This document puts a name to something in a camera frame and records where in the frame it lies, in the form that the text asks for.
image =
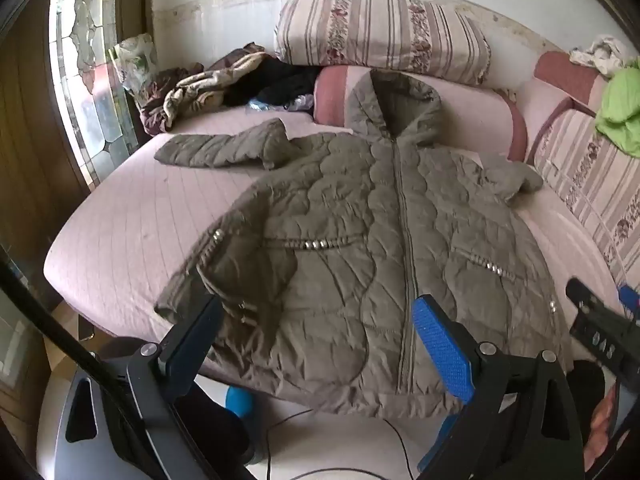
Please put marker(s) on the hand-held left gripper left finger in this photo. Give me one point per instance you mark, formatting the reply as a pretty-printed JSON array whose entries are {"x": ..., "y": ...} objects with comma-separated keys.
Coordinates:
[{"x": 192, "y": 342}]

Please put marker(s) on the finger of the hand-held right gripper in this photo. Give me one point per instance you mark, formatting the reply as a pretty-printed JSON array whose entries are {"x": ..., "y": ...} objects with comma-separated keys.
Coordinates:
[
  {"x": 582, "y": 297},
  {"x": 631, "y": 300}
]

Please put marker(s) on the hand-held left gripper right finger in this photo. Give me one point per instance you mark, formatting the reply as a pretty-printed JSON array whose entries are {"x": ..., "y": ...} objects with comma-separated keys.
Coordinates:
[{"x": 445, "y": 350}]

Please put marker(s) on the olive quilted hooded jacket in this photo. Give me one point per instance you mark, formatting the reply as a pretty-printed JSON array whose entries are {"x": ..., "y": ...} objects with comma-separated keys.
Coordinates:
[{"x": 350, "y": 235}]

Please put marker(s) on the person's dark printed clothing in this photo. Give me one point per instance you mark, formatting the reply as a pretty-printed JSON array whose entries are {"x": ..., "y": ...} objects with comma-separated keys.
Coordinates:
[{"x": 600, "y": 410}]

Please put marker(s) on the blue ball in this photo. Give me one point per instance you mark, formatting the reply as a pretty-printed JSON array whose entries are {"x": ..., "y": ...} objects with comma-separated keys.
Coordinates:
[{"x": 240, "y": 401}]

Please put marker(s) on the long striped floral cushion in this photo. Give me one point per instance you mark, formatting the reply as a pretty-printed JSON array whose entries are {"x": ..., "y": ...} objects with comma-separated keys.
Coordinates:
[{"x": 585, "y": 175}]

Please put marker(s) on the bed with pink quilted sheet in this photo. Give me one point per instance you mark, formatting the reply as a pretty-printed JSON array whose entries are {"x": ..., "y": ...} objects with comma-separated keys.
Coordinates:
[{"x": 125, "y": 220}]

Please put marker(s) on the green cloth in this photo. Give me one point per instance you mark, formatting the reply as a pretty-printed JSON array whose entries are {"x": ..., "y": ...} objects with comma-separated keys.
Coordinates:
[{"x": 620, "y": 105}]

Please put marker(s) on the pink bolster pillow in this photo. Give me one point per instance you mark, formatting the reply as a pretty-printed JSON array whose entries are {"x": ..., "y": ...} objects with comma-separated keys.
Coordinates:
[
  {"x": 562, "y": 77},
  {"x": 475, "y": 110}
]

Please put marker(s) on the white crumpled cloth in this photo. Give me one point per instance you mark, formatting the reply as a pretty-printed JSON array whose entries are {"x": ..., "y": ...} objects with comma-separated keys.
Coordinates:
[{"x": 602, "y": 55}]

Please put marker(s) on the brown wooden door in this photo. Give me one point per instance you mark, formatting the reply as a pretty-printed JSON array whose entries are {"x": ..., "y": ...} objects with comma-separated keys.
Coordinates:
[{"x": 30, "y": 160}]

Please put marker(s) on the maroon cloth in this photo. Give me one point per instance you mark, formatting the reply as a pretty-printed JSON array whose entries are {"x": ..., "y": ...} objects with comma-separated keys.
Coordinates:
[{"x": 160, "y": 100}]

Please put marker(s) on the beige patterned blanket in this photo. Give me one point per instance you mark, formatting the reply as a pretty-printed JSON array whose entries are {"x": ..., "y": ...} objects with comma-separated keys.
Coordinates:
[{"x": 205, "y": 85}]

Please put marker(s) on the crumpled bluish plastic bag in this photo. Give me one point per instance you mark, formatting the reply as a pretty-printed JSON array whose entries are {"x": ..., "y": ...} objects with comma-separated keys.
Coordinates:
[{"x": 295, "y": 102}]

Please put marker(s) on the black clothing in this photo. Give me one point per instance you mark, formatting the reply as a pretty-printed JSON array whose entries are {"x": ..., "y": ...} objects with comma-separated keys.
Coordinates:
[{"x": 280, "y": 82}]

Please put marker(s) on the floral plastic bag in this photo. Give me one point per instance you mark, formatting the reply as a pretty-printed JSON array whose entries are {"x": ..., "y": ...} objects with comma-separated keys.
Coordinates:
[{"x": 132, "y": 60}]

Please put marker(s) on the stained glass window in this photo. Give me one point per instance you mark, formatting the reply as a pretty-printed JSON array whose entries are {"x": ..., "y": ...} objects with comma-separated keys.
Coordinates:
[{"x": 85, "y": 60}]

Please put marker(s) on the striped floral pillow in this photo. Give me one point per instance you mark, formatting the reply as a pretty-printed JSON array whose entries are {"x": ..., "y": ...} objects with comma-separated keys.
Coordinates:
[{"x": 380, "y": 30}]

